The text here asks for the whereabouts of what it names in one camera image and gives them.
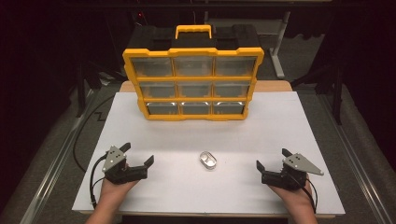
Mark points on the grey metal stand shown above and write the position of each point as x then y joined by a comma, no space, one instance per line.
278,56

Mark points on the small clear plastic container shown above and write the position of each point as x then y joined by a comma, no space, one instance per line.
208,160

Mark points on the person's right hand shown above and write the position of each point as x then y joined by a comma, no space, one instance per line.
297,199

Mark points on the wooden table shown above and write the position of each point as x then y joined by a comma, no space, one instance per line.
274,86

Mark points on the yellow organizer case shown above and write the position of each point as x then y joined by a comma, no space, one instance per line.
193,79

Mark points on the person's left hand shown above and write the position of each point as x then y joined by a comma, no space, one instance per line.
112,193

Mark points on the aluminium floor rail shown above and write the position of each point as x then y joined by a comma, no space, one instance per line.
56,168
355,161

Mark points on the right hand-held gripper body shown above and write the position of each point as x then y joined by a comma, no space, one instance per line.
299,165

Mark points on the white board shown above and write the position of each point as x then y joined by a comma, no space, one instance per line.
186,189

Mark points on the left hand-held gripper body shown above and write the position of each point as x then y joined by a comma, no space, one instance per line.
115,160

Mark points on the black stand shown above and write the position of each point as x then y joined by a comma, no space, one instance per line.
337,93
81,90

